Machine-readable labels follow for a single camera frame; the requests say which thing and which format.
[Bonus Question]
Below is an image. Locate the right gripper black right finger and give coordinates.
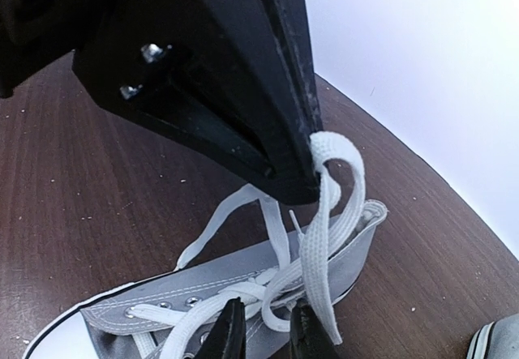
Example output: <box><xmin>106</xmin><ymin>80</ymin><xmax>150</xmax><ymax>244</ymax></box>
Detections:
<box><xmin>290</xmin><ymin>300</ymin><xmax>339</xmax><ymax>359</ymax></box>

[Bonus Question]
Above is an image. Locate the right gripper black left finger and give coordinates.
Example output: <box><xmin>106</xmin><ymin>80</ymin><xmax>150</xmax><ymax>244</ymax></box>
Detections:
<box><xmin>198</xmin><ymin>297</ymin><xmax>247</xmax><ymax>359</ymax></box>

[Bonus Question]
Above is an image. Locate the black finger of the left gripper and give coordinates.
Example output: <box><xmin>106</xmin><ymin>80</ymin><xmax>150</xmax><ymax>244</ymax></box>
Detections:
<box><xmin>73</xmin><ymin>0</ymin><xmax>319</xmax><ymax>205</ymax></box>
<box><xmin>261</xmin><ymin>0</ymin><xmax>323</xmax><ymax>135</ymax></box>

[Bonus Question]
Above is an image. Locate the grey sneaker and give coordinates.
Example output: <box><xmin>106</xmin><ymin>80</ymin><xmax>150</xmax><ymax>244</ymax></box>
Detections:
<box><xmin>24</xmin><ymin>131</ymin><xmax>387</xmax><ymax>358</ymax></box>
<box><xmin>466</xmin><ymin>314</ymin><xmax>519</xmax><ymax>359</ymax></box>

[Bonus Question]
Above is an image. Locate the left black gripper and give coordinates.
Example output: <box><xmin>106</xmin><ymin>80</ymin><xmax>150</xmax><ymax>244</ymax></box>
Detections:
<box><xmin>1</xmin><ymin>0</ymin><xmax>113</xmax><ymax>98</ymax></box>

